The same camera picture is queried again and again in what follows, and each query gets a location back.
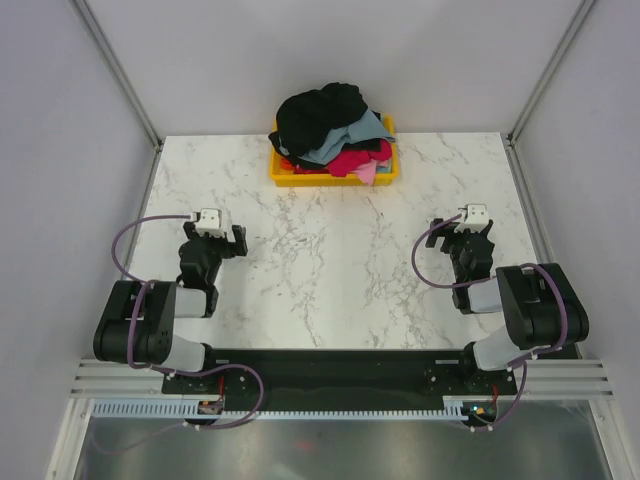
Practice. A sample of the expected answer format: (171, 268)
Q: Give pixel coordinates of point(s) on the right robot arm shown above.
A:
(541, 311)

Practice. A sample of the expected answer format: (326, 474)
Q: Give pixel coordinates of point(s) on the red t shirt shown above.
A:
(347, 161)

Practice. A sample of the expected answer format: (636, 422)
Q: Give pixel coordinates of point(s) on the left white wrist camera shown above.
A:
(208, 221)

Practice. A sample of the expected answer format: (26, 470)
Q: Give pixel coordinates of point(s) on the grey blue t shirt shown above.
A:
(367, 133)

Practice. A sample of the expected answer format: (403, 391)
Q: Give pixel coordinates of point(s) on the aluminium frame rail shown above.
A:
(547, 380)

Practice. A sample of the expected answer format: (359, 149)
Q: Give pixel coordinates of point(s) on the aluminium corner post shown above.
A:
(567, 39)
(100, 40)

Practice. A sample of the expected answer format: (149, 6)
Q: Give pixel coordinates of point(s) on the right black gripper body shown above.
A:
(452, 245)

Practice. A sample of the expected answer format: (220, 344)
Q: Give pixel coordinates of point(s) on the yellow plastic bin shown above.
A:
(294, 172)

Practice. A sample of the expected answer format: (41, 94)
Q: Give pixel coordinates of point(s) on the black t shirt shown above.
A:
(303, 121)

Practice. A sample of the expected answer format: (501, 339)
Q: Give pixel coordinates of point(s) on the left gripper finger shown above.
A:
(190, 230)
(239, 247)

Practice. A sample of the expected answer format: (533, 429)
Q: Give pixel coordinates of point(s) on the white slotted cable duct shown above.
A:
(183, 409)

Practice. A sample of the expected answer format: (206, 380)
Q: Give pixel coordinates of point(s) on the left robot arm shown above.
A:
(137, 326)

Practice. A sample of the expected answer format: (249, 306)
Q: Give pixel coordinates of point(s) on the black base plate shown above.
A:
(341, 378)

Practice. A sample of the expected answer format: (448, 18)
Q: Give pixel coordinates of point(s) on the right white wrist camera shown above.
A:
(474, 218)

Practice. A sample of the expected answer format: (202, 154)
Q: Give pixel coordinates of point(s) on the left aluminium corner post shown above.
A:
(100, 40)

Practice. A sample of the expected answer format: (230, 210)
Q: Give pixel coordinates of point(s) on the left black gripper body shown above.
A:
(218, 248)

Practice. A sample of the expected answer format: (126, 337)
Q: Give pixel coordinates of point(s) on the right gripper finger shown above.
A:
(436, 230)
(486, 230)

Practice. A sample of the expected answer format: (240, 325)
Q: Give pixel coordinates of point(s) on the pink t shirt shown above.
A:
(366, 173)

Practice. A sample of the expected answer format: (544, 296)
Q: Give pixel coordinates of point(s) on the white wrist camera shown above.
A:
(208, 221)
(474, 218)

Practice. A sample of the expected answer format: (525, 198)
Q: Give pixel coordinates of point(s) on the right aluminium corner post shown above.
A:
(567, 39)

